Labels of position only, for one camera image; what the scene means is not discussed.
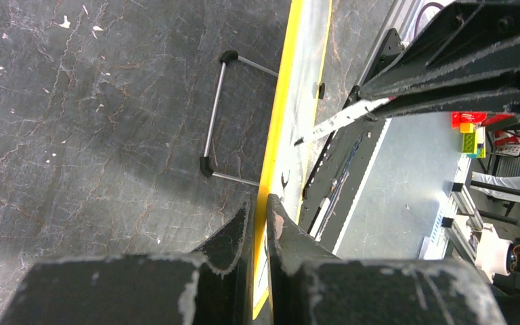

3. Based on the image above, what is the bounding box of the white whiteboard marker pen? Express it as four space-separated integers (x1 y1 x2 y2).
294 97 391 146

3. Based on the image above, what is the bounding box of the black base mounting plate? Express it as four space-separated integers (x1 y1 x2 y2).
298 27 407 255

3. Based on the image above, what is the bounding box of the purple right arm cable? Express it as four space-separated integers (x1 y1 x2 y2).
413 2 445 39

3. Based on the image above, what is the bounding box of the white whiteboard with yellow frame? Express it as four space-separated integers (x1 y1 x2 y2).
252 1 332 324

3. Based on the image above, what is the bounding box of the colourful toy brick stack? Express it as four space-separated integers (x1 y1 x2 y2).
451 112 488 158

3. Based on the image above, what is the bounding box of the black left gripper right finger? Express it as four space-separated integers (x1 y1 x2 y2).
266 194 505 324

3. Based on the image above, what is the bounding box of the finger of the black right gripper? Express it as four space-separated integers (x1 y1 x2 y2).
360 1 520 100
367 67 520 118

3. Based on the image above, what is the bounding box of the grey whiteboard wire stand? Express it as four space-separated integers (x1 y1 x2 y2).
198 49 280 188

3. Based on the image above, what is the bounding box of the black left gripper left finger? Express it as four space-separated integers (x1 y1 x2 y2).
1 198 253 324

